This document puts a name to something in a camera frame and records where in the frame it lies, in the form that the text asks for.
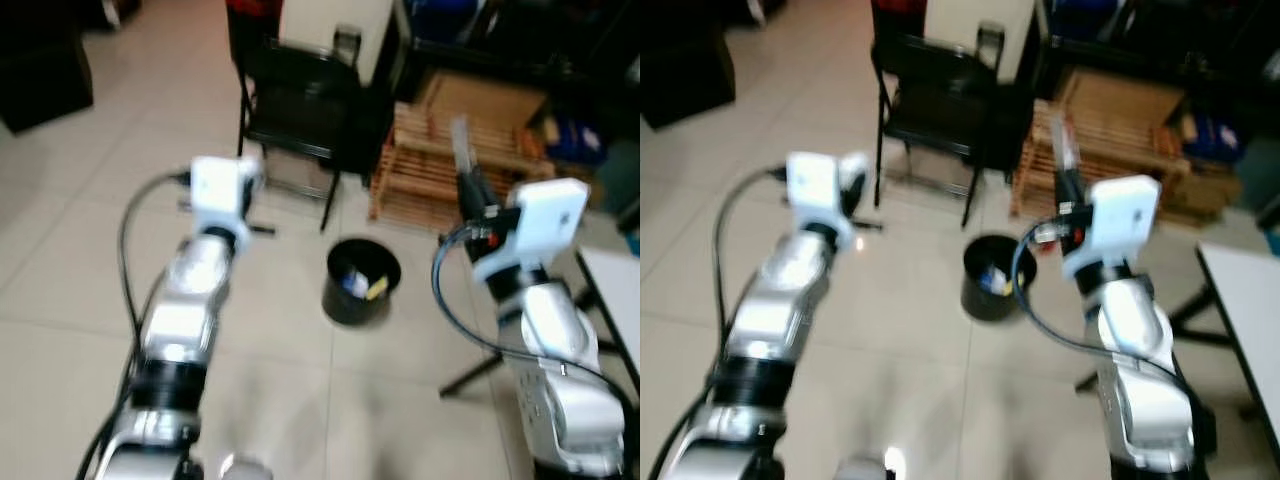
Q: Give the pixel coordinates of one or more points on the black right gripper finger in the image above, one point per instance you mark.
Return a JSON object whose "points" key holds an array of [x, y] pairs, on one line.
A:
{"points": [[475, 190], [1069, 185]]}

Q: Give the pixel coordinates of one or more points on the silver red snack wrapper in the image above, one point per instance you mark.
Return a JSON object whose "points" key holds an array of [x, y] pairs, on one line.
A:
{"points": [[1062, 140], [463, 145]]}

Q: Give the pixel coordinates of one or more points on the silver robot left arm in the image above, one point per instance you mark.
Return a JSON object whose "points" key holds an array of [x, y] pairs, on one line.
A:
{"points": [[770, 320], [185, 310]]}

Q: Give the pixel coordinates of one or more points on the black round rubbish bin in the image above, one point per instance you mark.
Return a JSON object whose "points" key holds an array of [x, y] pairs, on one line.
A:
{"points": [[345, 305], [985, 302]]}

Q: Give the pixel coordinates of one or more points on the wooden slatted rack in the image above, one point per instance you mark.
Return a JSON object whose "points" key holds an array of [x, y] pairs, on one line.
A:
{"points": [[430, 175], [1130, 160]]}

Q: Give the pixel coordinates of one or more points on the yellow wrapper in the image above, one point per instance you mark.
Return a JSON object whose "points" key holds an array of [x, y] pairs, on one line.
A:
{"points": [[1018, 285], [378, 289]]}

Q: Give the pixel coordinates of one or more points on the brown cardboard box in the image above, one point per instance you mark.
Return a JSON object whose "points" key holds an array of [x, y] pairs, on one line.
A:
{"points": [[495, 100], [1130, 98]]}

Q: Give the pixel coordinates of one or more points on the black chair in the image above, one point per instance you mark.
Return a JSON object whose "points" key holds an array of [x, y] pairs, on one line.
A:
{"points": [[300, 100], [940, 100]]}

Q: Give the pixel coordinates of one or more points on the blue white packet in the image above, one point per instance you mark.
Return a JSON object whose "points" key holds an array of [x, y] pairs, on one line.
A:
{"points": [[995, 278], [355, 282]]}

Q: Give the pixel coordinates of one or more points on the blue box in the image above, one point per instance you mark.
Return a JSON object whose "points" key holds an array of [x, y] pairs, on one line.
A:
{"points": [[575, 140], [1215, 138]]}

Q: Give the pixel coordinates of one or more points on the black cabinet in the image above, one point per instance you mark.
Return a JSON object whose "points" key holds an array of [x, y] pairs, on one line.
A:
{"points": [[685, 65], [45, 65]]}

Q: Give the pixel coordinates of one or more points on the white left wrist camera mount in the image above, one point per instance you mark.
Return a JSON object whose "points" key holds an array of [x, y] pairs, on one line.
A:
{"points": [[220, 190], [815, 185]]}

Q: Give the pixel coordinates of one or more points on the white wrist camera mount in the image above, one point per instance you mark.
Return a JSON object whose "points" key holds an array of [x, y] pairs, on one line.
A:
{"points": [[540, 220], [1120, 215], [815, 185], [220, 190]]}

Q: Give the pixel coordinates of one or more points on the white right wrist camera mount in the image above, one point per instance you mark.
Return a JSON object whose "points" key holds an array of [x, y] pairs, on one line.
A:
{"points": [[540, 220], [1120, 215]]}

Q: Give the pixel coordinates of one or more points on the grey wall socket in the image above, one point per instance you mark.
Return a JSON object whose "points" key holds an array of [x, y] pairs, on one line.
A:
{"points": [[347, 45], [990, 42]]}

